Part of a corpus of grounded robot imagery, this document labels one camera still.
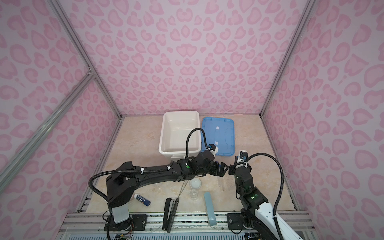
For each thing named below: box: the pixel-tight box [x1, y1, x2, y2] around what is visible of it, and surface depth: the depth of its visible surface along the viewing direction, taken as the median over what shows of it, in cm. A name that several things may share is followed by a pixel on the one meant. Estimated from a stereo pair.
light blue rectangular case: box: [204, 192, 217, 226], surface depth 74 cm
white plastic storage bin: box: [159, 110, 202, 161], surface depth 103 cm
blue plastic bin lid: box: [201, 117, 235, 157], surface depth 112 cm
